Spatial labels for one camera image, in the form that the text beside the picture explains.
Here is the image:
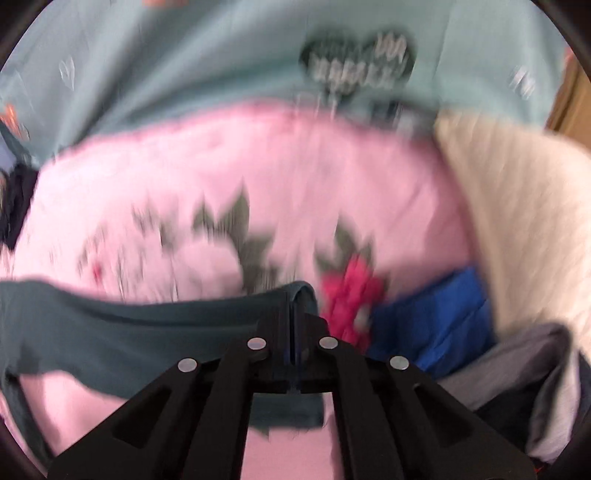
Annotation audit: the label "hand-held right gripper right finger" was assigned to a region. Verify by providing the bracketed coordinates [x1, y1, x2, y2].
[294, 305, 539, 480]

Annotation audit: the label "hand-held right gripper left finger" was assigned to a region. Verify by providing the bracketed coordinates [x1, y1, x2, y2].
[46, 305, 295, 480]

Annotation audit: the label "dark green pants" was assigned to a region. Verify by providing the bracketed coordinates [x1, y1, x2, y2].
[0, 277, 326, 437]

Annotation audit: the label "blue cloth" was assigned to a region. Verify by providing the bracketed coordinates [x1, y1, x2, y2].
[369, 268, 497, 376]

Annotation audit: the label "pink floral bedsheet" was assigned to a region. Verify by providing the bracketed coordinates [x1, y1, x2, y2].
[0, 99, 481, 480]

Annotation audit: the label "grey cloth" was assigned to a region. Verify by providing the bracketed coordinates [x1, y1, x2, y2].
[438, 323, 583, 464]

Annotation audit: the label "cream textured cloth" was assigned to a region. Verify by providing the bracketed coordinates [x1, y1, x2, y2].
[434, 113, 591, 352]

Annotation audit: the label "dark navy cloth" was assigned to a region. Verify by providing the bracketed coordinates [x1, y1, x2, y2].
[0, 161, 41, 252]

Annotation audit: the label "teal printed blanket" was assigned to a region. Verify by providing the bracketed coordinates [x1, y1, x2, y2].
[0, 0, 568, 169]

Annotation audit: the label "wooden furniture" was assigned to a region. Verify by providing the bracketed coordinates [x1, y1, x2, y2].
[547, 51, 591, 149]

